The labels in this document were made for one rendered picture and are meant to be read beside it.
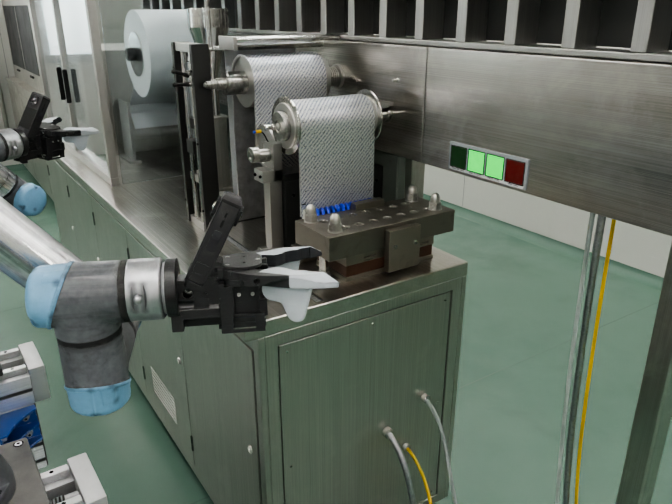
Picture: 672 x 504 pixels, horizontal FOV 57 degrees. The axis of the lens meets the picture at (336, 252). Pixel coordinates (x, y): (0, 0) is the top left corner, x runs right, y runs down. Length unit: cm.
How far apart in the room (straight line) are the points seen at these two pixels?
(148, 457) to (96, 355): 171
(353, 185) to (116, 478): 136
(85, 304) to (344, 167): 104
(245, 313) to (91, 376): 20
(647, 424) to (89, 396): 125
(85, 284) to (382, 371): 103
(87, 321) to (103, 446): 183
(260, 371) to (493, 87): 83
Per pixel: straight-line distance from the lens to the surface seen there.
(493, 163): 150
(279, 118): 160
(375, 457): 179
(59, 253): 90
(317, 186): 163
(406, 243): 157
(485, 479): 235
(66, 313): 76
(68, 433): 269
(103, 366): 80
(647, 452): 169
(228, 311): 74
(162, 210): 215
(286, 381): 146
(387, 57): 178
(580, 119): 136
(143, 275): 74
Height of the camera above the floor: 153
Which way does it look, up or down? 22 degrees down
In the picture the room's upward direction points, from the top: straight up
